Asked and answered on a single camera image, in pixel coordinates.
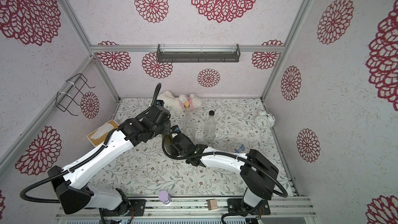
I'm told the black wall shelf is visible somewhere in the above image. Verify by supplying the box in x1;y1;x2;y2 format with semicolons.
156;44;241;63

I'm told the white alarm clock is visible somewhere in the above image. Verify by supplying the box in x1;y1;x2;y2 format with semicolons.
255;111;275;130

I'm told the clear plastic bottle blue label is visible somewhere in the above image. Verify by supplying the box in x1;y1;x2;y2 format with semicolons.
204;113;217;141

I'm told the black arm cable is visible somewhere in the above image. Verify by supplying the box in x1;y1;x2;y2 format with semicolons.
161;132;289;199
20;83;162;204

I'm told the small wooden block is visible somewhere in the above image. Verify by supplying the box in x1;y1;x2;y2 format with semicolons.
207;199;218;211

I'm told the white tissue sheet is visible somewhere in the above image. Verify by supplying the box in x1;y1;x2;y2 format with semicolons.
91;123;114;140

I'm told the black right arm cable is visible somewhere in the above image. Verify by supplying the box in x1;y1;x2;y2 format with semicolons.
161;132;289;199

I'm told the blue peeled label sticker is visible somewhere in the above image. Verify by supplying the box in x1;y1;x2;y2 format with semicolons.
235;145;245;153

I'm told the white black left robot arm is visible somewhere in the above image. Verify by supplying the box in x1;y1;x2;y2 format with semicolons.
48;100;171;215

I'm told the clear tall glass bottle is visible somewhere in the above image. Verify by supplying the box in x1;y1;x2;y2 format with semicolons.
183;101;196;142

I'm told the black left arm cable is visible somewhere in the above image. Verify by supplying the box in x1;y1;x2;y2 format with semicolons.
20;83;162;204

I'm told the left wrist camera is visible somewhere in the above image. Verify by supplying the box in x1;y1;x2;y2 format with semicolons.
156;100;164;106

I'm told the black wire wall rack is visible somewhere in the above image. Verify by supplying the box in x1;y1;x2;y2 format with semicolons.
55;73;95;116

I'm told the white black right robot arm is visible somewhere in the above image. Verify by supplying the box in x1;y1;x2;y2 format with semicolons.
162;132;288;207

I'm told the white plush toy pink scarf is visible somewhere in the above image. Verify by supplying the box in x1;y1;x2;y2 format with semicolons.
157;91;203;112

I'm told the dark green wine bottle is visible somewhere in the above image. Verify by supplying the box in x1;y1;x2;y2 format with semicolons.
162;134;173;154

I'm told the purple small cup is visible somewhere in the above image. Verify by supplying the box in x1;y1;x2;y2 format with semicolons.
158;190;171;205

